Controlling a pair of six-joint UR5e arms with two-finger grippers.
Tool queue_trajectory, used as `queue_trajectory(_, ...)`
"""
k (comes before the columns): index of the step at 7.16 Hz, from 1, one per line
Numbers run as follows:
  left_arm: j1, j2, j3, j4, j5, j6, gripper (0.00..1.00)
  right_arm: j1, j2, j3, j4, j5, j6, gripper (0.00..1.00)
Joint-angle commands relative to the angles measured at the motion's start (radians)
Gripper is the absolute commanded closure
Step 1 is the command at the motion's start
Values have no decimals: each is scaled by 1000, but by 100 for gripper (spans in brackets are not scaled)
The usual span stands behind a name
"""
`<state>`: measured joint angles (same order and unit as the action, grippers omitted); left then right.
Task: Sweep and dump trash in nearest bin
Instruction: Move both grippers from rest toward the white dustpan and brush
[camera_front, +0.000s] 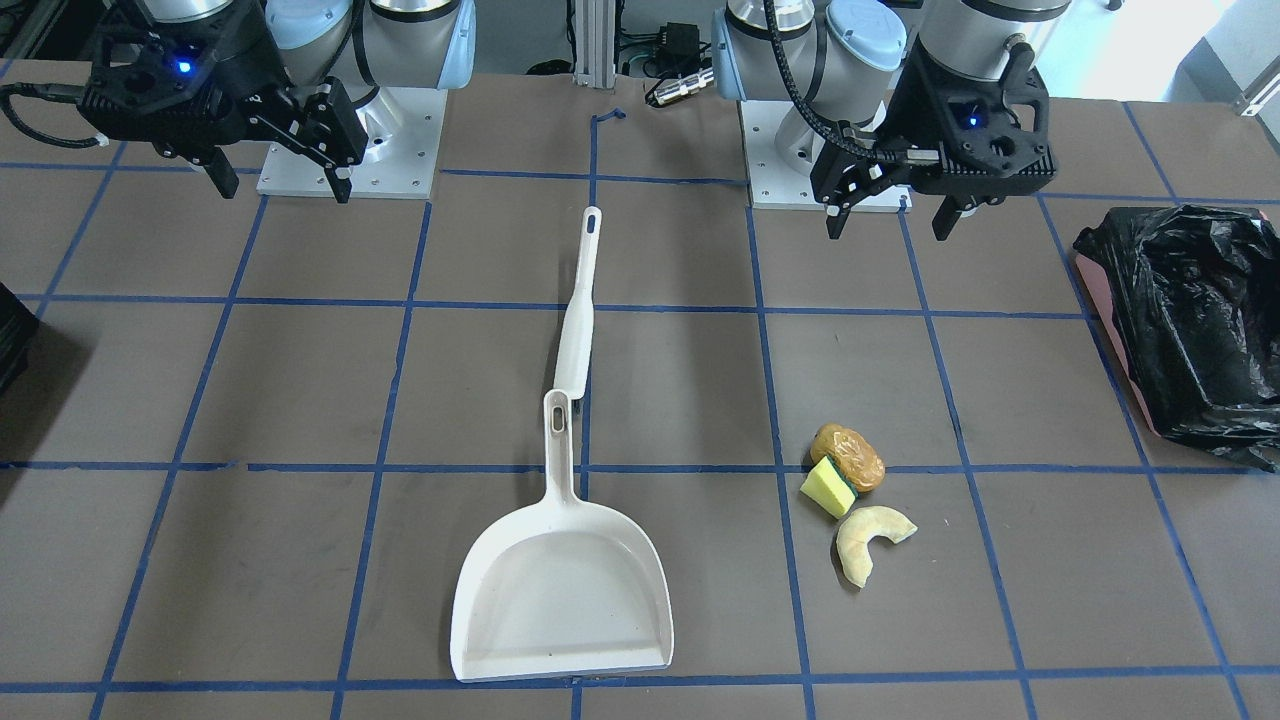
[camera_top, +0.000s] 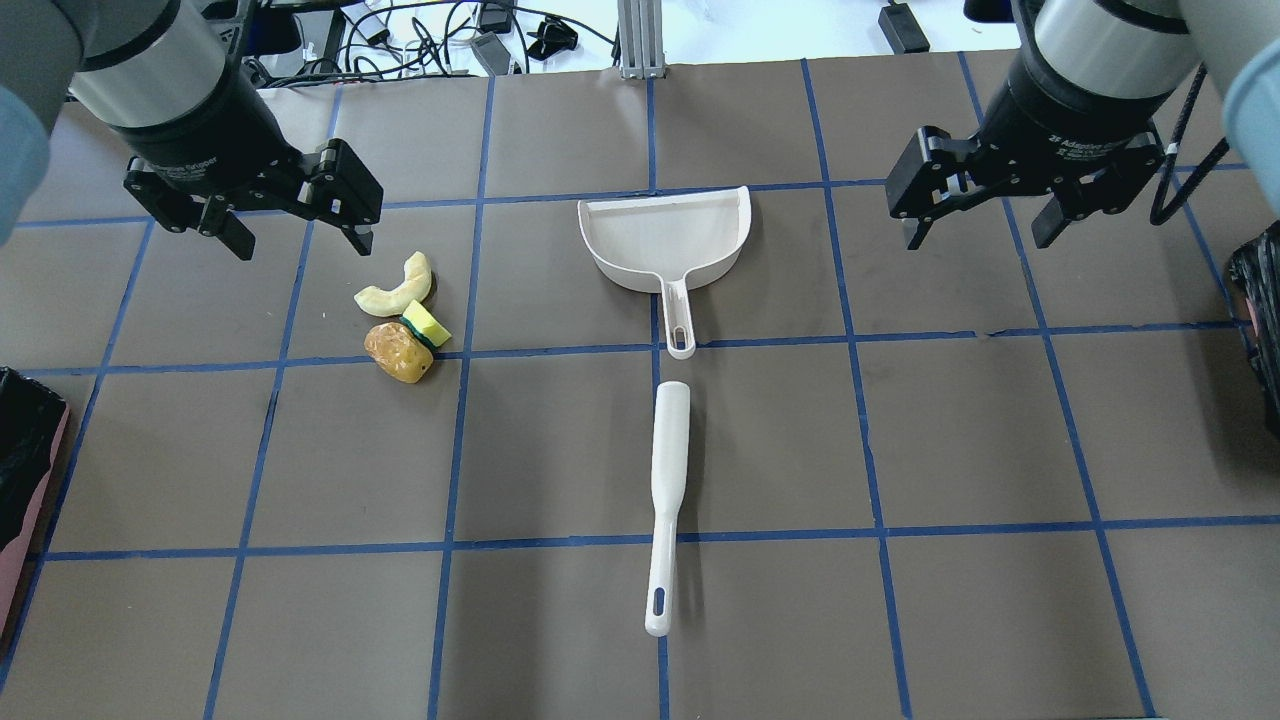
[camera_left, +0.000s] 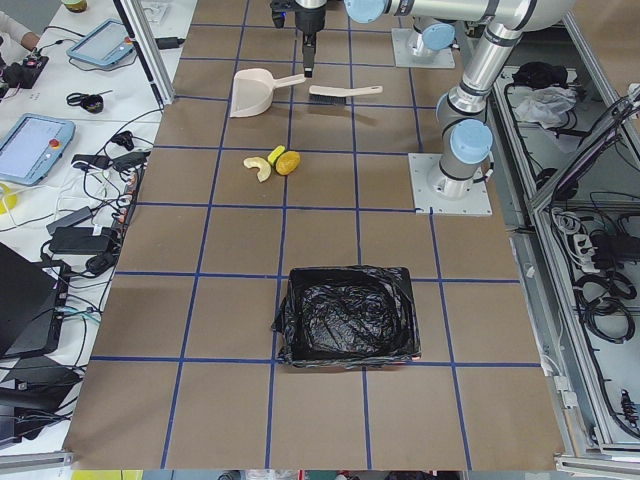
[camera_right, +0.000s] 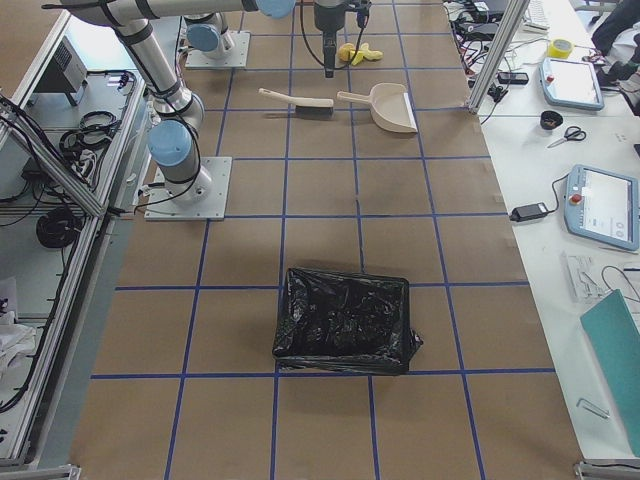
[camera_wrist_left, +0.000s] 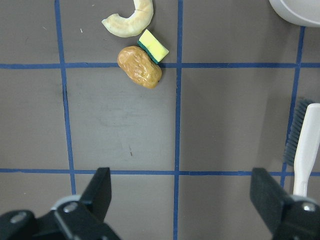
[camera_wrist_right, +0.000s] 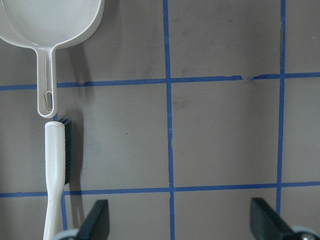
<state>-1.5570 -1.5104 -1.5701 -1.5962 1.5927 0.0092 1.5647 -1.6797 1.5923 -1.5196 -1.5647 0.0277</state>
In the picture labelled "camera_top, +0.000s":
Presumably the pale melon slice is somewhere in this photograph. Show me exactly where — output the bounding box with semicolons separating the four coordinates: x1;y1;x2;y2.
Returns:
353;251;435;318

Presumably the brown bread roll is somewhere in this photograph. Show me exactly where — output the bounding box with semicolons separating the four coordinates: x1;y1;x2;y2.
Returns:
364;322;435;384

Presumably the black power adapter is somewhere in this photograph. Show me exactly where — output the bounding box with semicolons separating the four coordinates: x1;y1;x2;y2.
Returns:
877;1;931;55

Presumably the black-lined trash bin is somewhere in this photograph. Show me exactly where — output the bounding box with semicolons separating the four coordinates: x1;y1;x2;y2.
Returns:
1;366;70;653
1226;222;1279;437

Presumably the aluminium frame post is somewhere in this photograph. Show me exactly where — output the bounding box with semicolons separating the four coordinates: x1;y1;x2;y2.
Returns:
616;0;667;79

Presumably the black-lined right trash bin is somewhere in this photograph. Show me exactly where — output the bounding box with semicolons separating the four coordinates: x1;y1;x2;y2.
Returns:
1226;222;1279;437

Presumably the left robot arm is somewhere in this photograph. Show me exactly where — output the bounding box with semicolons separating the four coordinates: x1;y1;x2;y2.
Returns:
1;1;384;261

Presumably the white plastic dustpan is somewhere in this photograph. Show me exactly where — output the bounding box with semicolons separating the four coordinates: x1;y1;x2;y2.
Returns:
576;186;753;360

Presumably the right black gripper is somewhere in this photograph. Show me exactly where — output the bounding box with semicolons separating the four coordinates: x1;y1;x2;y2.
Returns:
884;55;1172;251

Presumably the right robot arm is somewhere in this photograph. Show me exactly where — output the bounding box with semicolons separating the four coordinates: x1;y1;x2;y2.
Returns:
884;1;1277;250

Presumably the yellow green sponge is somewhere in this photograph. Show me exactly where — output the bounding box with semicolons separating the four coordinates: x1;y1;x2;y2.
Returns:
399;301;453;352

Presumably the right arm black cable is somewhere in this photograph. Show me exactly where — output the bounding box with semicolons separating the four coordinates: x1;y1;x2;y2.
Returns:
1148;61;1233;227

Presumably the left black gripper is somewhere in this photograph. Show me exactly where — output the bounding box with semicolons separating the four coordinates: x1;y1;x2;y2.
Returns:
118;64;384;261

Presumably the black-lined left trash bin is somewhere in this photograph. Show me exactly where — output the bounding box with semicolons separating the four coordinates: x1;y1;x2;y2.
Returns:
1;366;70;653

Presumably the white hand brush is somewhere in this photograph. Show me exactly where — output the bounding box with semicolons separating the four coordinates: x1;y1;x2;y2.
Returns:
644;380;691;638

